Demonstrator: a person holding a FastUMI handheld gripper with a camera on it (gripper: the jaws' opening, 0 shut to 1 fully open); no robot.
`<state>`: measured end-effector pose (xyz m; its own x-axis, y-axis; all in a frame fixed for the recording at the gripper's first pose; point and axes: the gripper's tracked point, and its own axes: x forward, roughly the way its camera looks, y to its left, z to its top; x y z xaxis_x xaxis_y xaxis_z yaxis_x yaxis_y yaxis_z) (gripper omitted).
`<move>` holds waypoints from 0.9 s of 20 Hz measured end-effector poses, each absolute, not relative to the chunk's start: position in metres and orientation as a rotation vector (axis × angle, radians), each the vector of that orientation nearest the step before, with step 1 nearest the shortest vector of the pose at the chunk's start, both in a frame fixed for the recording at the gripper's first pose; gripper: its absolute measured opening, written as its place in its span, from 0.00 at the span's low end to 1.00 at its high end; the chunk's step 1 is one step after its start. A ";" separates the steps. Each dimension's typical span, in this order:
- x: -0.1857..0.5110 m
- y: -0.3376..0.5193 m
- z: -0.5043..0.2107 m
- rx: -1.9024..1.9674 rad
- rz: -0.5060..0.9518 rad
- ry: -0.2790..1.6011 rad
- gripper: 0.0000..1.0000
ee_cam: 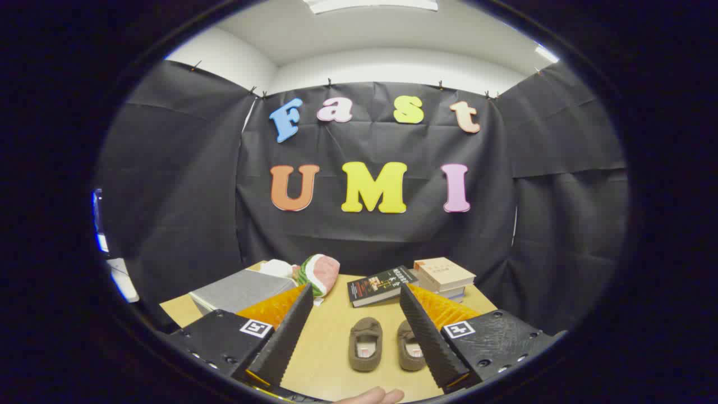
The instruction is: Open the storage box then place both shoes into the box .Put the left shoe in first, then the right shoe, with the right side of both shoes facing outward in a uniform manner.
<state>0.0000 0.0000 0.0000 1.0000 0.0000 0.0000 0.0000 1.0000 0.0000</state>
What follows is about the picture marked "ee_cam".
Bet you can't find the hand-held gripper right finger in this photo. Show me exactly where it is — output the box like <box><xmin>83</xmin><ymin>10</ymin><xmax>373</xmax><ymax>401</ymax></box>
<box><xmin>399</xmin><ymin>283</ymin><xmax>566</xmax><ymax>394</ymax></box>

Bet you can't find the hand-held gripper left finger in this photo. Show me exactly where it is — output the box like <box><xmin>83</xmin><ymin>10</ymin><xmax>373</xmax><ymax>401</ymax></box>
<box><xmin>165</xmin><ymin>283</ymin><xmax>315</xmax><ymax>391</ymax></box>

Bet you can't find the brown slipper shoe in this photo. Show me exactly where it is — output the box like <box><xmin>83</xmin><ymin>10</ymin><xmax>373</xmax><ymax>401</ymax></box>
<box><xmin>397</xmin><ymin>320</ymin><xmax>427</xmax><ymax>371</ymax></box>
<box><xmin>348</xmin><ymin>317</ymin><xmax>384</xmax><ymax>372</ymax></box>

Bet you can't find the grey fabric storage box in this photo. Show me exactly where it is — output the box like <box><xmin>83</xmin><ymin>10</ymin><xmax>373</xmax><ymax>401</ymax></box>
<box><xmin>189</xmin><ymin>268</ymin><xmax>299</xmax><ymax>316</ymax></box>

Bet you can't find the white plush toy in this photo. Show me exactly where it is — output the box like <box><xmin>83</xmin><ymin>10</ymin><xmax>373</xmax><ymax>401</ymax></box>
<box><xmin>260</xmin><ymin>259</ymin><xmax>298</xmax><ymax>280</ymax></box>

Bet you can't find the watermelon slice plush toy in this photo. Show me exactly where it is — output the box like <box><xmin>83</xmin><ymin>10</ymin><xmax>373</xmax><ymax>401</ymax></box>
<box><xmin>296</xmin><ymin>254</ymin><xmax>341</xmax><ymax>306</ymax></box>

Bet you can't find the black book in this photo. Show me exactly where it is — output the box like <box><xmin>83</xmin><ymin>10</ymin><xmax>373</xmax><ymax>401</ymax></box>
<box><xmin>347</xmin><ymin>265</ymin><xmax>419</xmax><ymax>308</ymax></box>

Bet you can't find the white paper sheet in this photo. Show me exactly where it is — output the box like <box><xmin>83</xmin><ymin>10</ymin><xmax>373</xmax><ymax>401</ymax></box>
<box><xmin>107</xmin><ymin>258</ymin><xmax>140</xmax><ymax>304</ymax></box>

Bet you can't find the long ceiling light panel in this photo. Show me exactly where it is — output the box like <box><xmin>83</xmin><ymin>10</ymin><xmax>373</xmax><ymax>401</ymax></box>
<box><xmin>303</xmin><ymin>0</ymin><xmax>439</xmax><ymax>14</ymax></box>

